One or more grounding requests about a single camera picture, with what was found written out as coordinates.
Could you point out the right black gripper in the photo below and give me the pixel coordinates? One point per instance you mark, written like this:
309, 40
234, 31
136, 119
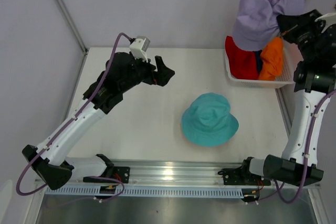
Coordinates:
289, 24

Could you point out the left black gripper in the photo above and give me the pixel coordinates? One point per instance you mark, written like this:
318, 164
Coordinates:
160, 77

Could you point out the lavender bucket hat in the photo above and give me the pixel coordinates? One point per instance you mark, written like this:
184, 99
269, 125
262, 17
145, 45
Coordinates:
256, 22

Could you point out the orange bucket hat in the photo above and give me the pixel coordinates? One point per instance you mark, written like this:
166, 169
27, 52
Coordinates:
272, 58

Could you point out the red bucket hat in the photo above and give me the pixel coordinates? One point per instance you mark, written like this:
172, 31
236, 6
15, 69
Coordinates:
242, 63

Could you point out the teal bucket hat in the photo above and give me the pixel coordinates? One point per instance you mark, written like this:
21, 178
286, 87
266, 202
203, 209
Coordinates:
208, 121

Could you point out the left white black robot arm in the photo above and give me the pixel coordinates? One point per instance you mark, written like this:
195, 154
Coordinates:
50, 158

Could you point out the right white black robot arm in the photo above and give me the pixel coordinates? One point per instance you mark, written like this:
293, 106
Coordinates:
314, 77

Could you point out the white plastic basket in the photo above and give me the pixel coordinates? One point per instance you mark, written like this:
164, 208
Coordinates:
286, 77

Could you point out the blue bucket hat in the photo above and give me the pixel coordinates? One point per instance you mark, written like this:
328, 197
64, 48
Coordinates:
259, 62

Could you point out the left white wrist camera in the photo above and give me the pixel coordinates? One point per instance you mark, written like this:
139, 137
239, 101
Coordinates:
139, 47

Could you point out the aluminium mounting rail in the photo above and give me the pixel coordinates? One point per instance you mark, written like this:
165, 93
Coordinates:
178, 174

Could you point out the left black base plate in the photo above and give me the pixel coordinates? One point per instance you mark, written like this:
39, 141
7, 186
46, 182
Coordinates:
120, 173

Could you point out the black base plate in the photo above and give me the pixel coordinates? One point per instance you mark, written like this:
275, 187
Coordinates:
239, 177
120, 173

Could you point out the white slotted cable duct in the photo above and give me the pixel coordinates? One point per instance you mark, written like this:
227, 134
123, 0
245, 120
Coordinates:
139, 191

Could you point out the left aluminium corner post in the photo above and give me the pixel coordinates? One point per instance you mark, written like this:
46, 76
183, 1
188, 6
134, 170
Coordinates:
61, 5

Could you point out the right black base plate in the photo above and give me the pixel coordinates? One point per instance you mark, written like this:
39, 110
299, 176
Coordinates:
239, 177

